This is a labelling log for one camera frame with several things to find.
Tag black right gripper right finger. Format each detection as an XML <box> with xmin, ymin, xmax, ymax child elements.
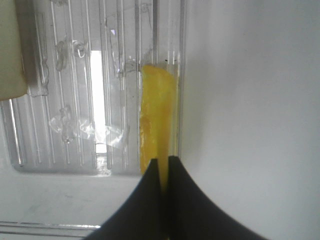
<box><xmin>167</xmin><ymin>156</ymin><xmax>265</xmax><ymax>240</ymax></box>

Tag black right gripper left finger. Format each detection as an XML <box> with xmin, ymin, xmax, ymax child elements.
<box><xmin>85</xmin><ymin>159</ymin><xmax>163</xmax><ymax>240</ymax></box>

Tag yellow cheese slice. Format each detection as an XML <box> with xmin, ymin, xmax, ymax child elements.
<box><xmin>139</xmin><ymin>65</ymin><xmax>176</xmax><ymax>193</ymax></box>

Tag bread slice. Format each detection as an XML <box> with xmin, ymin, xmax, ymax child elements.
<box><xmin>0</xmin><ymin>0</ymin><xmax>27</xmax><ymax>101</ymax></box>

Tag clear right plastic tray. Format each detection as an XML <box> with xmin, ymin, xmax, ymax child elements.
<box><xmin>0</xmin><ymin>0</ymin><xmax>186</xmax><ymax>240</ymax></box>

